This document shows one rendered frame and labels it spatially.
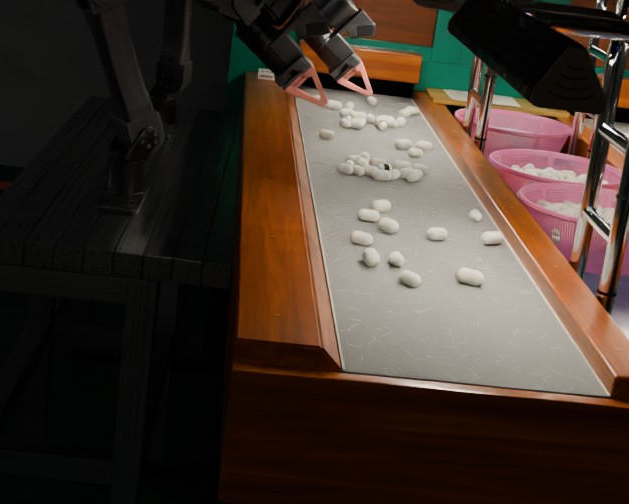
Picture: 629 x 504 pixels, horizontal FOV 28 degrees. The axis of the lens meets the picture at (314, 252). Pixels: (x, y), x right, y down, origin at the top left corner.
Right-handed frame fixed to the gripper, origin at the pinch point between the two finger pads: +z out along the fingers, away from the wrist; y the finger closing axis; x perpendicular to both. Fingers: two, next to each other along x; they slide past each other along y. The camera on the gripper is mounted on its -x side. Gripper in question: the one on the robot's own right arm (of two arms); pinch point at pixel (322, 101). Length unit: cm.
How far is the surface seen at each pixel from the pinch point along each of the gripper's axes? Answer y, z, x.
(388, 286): -66, 12, 5
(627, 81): 77, 62, -50
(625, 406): -99, 30, -10
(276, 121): 24.6, 0.9, 11.7
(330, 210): -30.5, 8.3, 8.4
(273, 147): 0.1, 0.0, 12.2
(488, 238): -42.0, 25.5, -7.6
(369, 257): -59, 10, 5
